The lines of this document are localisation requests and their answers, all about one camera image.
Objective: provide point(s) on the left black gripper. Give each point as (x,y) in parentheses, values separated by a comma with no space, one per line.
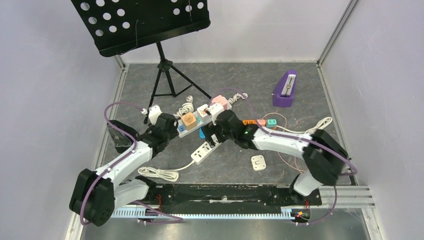
(173,133)

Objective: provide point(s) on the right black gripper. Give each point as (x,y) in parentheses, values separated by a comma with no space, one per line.
(218,122)

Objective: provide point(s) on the blue plug adapter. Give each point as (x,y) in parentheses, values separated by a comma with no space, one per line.
(201,133)

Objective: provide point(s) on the white multicolour power strip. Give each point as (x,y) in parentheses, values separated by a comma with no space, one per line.
(182,130)

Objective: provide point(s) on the beige cube socket adapter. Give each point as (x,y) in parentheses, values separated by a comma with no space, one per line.
(189,121)

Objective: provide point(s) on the orange power strip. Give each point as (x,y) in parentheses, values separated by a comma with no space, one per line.
(250,122)

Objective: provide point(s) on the white cube socket adapter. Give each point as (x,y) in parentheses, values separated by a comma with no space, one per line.
(203,113)

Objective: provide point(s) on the white power strip with USB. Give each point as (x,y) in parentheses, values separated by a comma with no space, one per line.
(202,152)

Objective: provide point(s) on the teal charger cube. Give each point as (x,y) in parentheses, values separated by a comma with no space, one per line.
(271,123)

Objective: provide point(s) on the white plug adapter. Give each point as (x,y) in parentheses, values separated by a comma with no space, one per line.
(258,162)

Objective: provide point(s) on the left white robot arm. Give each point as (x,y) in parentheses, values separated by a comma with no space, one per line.
(98,193)

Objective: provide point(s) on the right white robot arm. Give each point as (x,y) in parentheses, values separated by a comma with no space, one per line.
(323,156)

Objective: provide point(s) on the clear plastic tray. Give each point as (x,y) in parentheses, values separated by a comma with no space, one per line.
(121,142)

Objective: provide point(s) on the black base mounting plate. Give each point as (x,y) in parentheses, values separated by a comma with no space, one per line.
(196,198)

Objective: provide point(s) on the purple metronome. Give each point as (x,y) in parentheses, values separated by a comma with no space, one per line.
(283,92)

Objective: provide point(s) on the black perforated music stand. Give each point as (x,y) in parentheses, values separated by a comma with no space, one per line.
(120,26)

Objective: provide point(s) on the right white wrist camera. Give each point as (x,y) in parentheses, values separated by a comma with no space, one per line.
(214,110)

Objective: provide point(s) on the aluminium rail frame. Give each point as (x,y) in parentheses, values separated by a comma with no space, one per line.
(333,197)

